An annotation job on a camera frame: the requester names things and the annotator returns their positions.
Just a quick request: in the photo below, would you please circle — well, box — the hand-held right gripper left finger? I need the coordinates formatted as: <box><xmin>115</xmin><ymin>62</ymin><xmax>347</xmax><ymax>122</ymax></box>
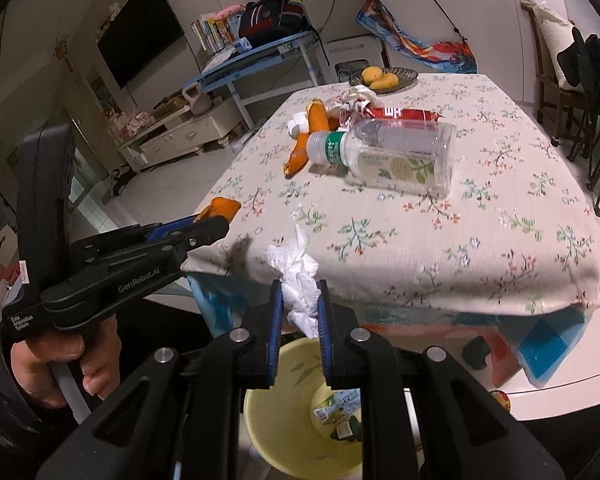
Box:
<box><xmin>36</xmin><ymin>280</ymin><xmax>286</xmax><ymax>480</ymax></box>

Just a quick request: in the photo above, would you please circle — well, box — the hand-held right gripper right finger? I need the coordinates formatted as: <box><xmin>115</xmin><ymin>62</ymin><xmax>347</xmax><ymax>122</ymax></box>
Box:
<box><xmin>316</xmin><ymin>280</ymin><xmax>566</xmax><ymax>480</ymax></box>

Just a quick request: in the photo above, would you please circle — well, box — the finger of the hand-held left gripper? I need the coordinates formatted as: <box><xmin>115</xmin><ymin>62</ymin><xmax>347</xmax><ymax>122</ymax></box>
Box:
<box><xmin>94</xmin><ymin>214</ymin><xmax>202</xmax><ymax>242</ymax></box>
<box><xmin>80</xmin><ymin>215</ymin><xmax>230</xmax><ymax>267</ymax></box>

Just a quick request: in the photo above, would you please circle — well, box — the small orange fruit peel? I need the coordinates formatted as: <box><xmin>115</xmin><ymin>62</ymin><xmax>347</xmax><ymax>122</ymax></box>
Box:
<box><xmin>195</xmin><ymin>197</ymin><xmax>242</xmax><ymax>224</ymax></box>

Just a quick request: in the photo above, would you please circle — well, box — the yellow plastic bin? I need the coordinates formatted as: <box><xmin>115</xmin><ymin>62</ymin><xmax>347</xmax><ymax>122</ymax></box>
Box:
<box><xmin>242</xmin><ymin>337</ymin><xmax>427</xmax><ymax>479</ymax></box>

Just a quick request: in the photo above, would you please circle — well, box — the long orange fruit peel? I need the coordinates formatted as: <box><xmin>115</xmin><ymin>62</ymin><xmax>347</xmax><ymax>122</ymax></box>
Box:
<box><xmin>283</xmin><ymin>132</ymin><xmax>312</xmax><ymax>179</ymax></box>

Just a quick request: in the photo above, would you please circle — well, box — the red snack wrapper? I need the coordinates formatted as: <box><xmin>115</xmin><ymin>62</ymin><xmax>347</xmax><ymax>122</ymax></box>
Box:
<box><xmin>364</xmin><ymin>106</ymin><xmax>443</xmax><ymax>124</ymax></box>

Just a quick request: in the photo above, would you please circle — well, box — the colourful printed shoulder bag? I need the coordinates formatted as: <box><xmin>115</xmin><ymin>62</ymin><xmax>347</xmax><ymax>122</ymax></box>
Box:
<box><xmin>355</xmin><ymin>0</ymin><xmax>479</xmax><ymax>75</ymax></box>

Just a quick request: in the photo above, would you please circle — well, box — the person's left hand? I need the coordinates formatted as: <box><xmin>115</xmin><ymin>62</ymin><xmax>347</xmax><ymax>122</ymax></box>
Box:
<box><xmin>10</xmin><ymin>316</ymin><xmax>123</xmax><ymax>409</ymax></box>

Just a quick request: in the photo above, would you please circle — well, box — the white television cabinet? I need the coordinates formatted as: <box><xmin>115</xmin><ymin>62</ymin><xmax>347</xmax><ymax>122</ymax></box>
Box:
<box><xmin>117</xmin><ymin>102</ymin><xmax>244</xmax><ymax>172</ymax></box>

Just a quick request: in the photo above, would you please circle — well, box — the green label wrapper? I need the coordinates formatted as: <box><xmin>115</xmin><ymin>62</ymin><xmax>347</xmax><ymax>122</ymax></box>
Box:
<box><xmin>312</xmin><ymin>391</ymin><xmax>364</xmax><ymax>425</ymax></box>

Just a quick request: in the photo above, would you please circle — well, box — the pink floral box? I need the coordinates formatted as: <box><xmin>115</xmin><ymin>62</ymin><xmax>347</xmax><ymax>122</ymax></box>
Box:
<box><xmin>117</xmin><ymin>109</ymin><xmax>157</xmax><ymax>139</ymax></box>

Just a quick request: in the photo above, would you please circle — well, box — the pink kettlebell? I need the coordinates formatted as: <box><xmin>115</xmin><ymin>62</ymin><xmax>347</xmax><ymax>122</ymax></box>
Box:
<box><xmin>181</xmin><ymin>83</ymin><xmax>214</xmax><ymax>115</ymax></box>

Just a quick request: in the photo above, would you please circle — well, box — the rounded orange fruit peel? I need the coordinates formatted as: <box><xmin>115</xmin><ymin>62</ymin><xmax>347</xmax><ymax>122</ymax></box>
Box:
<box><xmin>306</xmin><ymin>100</ymin><xmax>340</xmax><ymax>135</ymax></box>

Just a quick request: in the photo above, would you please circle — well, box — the floral tablecloth table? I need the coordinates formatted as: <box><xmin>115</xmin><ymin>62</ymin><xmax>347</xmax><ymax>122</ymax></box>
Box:
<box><xmin>180</xmin><ymin>73</ymin><xmax>600</xmax><ymax>319</ymax></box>

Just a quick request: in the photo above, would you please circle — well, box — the clear plastic bottle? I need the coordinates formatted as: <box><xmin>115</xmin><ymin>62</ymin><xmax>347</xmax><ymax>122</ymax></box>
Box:
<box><xmin>305</xmin><ymin>120</ymin><xmax>455</xmax><ymax>200</ymax></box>

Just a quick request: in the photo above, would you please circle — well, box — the blue study desk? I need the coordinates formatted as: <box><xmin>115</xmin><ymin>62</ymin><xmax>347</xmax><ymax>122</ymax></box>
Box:
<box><xmin>187</xmin><ymin>30</ymin><xmax>322</xmax><ymax>132</ymax></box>

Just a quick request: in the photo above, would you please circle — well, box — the crumpled red-printed white paper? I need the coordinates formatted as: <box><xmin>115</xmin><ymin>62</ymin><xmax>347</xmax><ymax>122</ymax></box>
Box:
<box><xmin>326</xmin><ymin>99</ymin><xmax>381</xmax><ymax>129</ymax></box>

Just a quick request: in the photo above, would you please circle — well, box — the row of books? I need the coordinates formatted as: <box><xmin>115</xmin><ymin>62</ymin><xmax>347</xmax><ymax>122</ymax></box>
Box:
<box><xmin>190</xmin><ymin>14</ymin><xmax>242</xmax><ymax>54</ymax></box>

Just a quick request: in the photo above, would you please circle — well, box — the black flat television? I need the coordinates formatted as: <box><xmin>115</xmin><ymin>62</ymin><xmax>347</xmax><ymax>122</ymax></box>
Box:
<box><xmin>96</xmin><ymin>0</ymin><xmax>186</xmax><ymax>90</ymax></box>

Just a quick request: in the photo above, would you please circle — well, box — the crumpled plain white paper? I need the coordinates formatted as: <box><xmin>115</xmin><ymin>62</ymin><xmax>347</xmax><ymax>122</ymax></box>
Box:
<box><xmin>341</xmin><ymin>85</ymin><xmax>377</xmax><ymax>107</ymax></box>

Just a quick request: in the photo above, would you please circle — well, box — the colourful plastic table cover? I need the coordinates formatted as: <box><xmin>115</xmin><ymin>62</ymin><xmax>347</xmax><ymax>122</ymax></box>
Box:
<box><xmin>187</xmin><ymin>270</ymin><xmax>600</xmax><ymax>389</ymax></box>

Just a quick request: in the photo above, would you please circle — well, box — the pink plush toy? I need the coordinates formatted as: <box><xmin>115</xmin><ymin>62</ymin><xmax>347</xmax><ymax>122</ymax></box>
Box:
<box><xmin>214</xmin><ymin>4</ymin><xmax>246</xmax><ymax>22</ymax></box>

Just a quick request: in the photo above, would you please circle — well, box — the dark striped backpack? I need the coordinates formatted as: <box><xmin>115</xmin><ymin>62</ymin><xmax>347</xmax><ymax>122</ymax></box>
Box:
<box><xmin>237</xmin><ymin>0</ymin><xmax>315</xmax><ymax>50</ymax></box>

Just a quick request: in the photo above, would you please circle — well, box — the white air purifier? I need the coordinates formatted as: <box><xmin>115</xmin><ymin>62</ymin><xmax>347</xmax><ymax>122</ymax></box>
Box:
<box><xmin>324</xmin><ymin>34</ymin><xmax>387</xmax><ymax>84</ymax></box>

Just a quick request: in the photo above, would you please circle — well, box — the woven fruit basket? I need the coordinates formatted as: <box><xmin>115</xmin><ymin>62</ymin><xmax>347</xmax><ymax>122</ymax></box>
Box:
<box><xmin>348</xmin><ymin>66</ymin><xmax>420</xmax><ymax>95</ymax></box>

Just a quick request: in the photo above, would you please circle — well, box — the wooden chair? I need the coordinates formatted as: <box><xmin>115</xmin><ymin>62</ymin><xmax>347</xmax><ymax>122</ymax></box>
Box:
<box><xmin>520</xmin><ymin>0</ymin><xmax>589</xmax><ymax>147</ymax></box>

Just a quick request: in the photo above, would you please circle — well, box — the white pillow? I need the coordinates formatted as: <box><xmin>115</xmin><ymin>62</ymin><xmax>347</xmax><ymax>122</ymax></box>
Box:
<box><xmin>534</xmin><ymin>2</ymin><xmax>584</xmax><ymax>93</ymax></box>

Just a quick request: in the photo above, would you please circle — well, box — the black clothing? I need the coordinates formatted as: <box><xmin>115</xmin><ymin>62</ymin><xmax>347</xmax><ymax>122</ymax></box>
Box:
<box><xmin>556</xmin><ymin>27</ymin><xmax>600</xmax><ymax>112</ymax></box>

